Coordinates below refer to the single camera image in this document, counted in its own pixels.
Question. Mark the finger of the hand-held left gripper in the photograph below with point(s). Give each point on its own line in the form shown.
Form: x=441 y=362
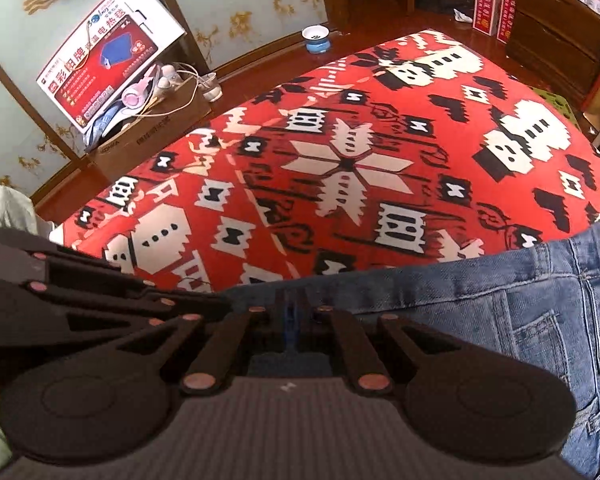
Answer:
x=90 y=267
x=130 y=305

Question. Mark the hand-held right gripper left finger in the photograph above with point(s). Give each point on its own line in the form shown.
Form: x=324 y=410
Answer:
x=285 y=320

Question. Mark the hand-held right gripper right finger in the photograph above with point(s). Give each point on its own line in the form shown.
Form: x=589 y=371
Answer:
x=300 y=325

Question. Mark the blue denim shorts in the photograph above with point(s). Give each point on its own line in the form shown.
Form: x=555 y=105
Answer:
x=480 y=300

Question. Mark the pale crumpled fabric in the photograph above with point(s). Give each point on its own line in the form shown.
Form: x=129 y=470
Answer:
x=10 y=210

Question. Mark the red patterned blanket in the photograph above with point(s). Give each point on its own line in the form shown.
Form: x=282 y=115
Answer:
x=290 y=195

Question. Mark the brown cardboard box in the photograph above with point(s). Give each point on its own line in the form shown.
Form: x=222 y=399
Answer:
x=145 y=145

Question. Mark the pink headphones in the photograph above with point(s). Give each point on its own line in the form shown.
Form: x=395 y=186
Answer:
x=130 y=97

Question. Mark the white printed carton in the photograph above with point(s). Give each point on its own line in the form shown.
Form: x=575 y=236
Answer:
x=105 y=50

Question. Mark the blue white pet bowl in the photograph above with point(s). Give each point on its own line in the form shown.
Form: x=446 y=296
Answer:
x=316 y=42

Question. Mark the white crumpled paper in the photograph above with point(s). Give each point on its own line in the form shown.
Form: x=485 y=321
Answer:
x=464 y=16

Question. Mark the red printed box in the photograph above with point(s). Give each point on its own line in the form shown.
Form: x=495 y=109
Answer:
x=486 y=5
x=507 y=10

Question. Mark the brown wooden drawer cabinet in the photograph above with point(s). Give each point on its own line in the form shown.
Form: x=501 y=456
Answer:
x=555 y=45

